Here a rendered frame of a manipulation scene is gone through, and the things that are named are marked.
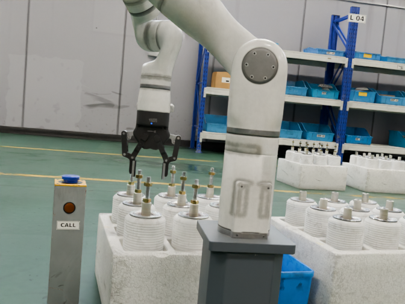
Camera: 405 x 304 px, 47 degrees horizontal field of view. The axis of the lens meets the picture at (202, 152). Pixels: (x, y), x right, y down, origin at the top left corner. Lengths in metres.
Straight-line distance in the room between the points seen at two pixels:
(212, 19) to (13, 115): 5.71
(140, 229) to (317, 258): 0.50
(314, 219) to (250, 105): 0.68
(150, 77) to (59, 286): 0.52
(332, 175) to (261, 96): 2.87
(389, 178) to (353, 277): 2.63
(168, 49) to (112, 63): 5.27
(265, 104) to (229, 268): 0.27
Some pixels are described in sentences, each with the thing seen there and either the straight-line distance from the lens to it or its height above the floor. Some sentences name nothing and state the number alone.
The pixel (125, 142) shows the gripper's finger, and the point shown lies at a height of 0.42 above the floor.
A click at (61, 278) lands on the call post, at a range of 1.15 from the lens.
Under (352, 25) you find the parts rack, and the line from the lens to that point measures 6.26.
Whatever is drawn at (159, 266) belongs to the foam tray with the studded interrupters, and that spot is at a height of 0.15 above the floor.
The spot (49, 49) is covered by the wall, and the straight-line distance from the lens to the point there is 6.40.
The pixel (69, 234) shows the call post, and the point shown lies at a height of 0.20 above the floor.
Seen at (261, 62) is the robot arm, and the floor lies 0.59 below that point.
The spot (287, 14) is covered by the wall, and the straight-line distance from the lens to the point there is 6.76.
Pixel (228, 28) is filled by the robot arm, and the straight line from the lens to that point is 0.85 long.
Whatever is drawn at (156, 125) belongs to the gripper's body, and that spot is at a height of 0.46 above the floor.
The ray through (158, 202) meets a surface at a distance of 1.34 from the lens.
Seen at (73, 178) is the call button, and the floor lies 0.33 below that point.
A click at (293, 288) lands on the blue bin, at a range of 1.27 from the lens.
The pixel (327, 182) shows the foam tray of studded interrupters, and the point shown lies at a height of 0.06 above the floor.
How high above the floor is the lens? 0.51
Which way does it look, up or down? 5 degrees down
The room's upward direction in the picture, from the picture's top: 5 degrees clockwise
